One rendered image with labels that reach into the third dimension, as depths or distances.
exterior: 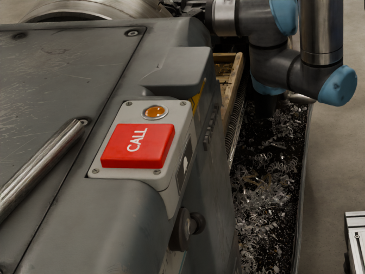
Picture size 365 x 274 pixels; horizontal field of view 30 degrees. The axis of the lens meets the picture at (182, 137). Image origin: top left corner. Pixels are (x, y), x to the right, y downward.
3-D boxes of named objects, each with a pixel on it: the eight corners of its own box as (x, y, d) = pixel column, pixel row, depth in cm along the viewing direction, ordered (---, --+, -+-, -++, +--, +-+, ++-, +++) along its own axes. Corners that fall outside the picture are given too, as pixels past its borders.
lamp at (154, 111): (163, 122, 70) (162, 116, 70) (143, 122, 71) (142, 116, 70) (167, 111, 72) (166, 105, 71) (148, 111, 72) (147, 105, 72)
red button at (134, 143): (163, 176, 63) (160, 159, 62) (102, 175, 65) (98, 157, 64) (177, 138, 68) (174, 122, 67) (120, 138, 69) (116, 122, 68)
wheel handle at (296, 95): (316, 106, 173) (316, 97, 171) (285, 106, 175) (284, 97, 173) (317, 100, 175) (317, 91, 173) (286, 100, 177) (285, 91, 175)
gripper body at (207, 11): (164, 24, 139) (221, 23, 136) (153, 43, 132) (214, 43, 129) (158, -12, 135) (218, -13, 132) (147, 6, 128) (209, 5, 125)
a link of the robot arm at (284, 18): (295, 47, 125) (294, 3, 121) (237, 47, 128) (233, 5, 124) (299, 27, 132) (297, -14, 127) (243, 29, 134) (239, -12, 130)
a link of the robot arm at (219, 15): (236, 43, 128) (232, 2, 123) (212, 43, 129) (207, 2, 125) (242, 25, 134) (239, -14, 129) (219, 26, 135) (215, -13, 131)
